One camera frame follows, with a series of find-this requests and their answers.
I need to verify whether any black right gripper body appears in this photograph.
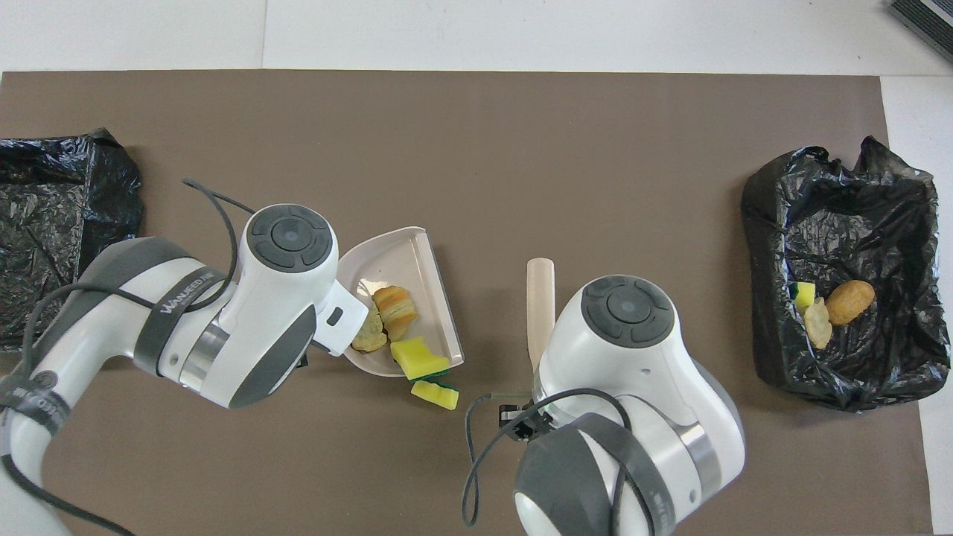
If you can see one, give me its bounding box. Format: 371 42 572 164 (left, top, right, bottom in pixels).
499 403 556 441

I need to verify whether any notched yellow sponge piece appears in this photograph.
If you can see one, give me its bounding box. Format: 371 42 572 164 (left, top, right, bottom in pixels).
411 380 460 411

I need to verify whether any beige hand brush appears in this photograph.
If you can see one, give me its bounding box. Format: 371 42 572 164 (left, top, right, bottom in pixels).
526 258 556 373

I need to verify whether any orange striped croissant piece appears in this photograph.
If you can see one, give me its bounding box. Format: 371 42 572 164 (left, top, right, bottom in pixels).
372 285 418 342

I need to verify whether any pale torn bread piece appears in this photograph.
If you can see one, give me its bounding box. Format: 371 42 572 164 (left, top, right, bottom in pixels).
803 298 833 350
351 308 388 353

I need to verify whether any beige plastic dustpan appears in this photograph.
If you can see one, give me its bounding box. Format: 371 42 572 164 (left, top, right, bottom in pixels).
337 226 465 378

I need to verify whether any brown bread roll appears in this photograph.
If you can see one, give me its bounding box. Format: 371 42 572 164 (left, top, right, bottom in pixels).
825 279 876 326

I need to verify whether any black bag lined bin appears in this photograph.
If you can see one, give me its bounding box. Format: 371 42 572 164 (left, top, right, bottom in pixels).
0 128 146 354
741 135 952 412

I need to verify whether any brown table mat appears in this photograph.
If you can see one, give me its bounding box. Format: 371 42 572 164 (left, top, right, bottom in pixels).
0 71 933 536

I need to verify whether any dark grey ribbed panel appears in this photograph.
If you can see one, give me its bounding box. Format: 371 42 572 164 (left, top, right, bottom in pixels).
885 0 953 64

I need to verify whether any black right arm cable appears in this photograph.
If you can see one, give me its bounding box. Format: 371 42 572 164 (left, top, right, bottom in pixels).
462 387 656 536

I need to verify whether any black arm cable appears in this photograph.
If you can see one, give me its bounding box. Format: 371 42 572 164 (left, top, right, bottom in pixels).
462 387 656 536
0 178 258 536

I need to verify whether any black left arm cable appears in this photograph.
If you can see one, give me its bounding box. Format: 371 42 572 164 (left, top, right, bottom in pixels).
0 178 258 536

